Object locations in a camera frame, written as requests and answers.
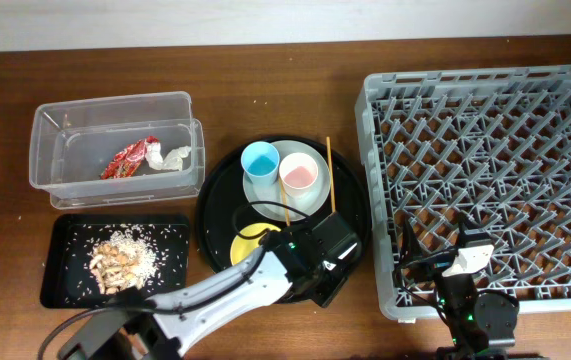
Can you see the red strawberry cake wrapper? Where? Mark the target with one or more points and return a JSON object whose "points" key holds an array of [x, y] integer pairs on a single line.
{"points": [[127, 161]]}

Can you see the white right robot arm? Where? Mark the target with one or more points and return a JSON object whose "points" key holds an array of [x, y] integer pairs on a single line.
{"points": [[481, 322]]}

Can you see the yellow bowl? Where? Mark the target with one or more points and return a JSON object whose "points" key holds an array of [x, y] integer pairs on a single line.
{"points": [[241, 248]]}

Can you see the wooden chopstick on plate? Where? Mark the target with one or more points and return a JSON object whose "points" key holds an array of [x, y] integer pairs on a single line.
{"points": [[284, 202]]}

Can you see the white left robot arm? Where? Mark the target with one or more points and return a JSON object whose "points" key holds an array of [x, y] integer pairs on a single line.
{"points": [[167, 325]]}

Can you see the food scraps and rice pile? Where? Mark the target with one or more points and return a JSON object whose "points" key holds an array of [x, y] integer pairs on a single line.
{"points": [[126, 260]]}

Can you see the grey dishwasher rack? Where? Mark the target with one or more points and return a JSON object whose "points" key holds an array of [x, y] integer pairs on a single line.
{"points": [[493, 144]]}

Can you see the wooden chopstick on tray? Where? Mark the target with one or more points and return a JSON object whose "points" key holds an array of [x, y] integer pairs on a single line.
{"points": [[331, 175]]}

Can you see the white tissue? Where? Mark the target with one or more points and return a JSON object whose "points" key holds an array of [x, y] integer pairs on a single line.
{"points": [[172, 161]]}

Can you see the pink plastic cup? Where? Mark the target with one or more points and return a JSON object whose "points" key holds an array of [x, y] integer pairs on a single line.
{"points": [[298, 172]]}

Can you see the black rectangular tray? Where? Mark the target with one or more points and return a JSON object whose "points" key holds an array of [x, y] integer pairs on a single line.
{"points": [[67, 282]]}

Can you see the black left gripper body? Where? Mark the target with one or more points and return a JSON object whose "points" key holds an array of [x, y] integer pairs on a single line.
{"points": [[327, 289]]}

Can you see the light blue plastic cup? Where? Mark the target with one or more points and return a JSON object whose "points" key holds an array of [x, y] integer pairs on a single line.
{"points": [[260, 161]]}

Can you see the clear plastic waste bin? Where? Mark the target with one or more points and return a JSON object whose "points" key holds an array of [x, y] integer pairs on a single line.
{"points": [[73, 142]]}

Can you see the black round tray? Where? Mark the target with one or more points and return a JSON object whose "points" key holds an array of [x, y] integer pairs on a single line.
{"points": [[221, 207]]}

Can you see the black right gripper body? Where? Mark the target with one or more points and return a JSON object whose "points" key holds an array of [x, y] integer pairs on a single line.
{"points": [[452, 290]]}

